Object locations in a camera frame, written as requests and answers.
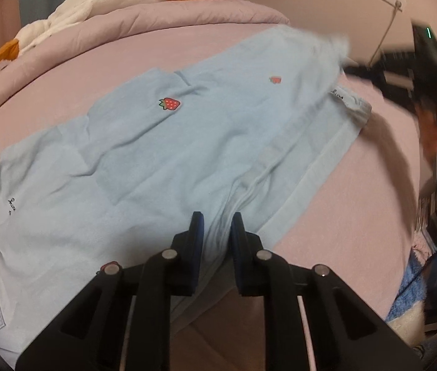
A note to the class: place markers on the pink bed sheet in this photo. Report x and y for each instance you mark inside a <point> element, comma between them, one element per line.
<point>357,201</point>

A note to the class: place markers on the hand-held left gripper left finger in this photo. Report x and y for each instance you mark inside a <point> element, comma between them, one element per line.
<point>197,235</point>

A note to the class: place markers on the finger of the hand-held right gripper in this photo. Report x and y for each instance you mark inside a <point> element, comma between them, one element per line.
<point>381,81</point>
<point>392,58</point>

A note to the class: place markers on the lilac comforter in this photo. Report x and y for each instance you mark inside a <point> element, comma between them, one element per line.
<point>145,19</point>

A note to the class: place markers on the white goose plush toy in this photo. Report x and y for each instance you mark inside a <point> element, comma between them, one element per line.
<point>87,4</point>

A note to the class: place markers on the light blue pants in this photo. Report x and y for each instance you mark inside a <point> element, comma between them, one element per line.
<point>164,154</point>

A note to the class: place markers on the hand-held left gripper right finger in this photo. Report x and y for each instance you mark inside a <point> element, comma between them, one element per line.
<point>237,239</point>

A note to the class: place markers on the blue fluffy blanket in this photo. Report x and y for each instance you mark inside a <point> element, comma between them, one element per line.
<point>412,282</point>

